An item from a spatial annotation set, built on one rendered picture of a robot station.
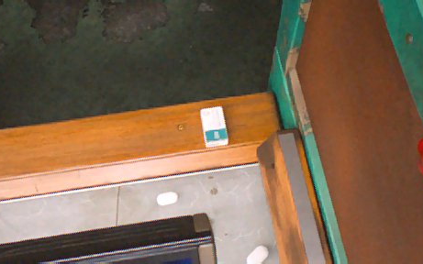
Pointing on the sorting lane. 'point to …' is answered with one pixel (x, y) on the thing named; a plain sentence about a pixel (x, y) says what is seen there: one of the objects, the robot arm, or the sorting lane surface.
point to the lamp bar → (115, 245)
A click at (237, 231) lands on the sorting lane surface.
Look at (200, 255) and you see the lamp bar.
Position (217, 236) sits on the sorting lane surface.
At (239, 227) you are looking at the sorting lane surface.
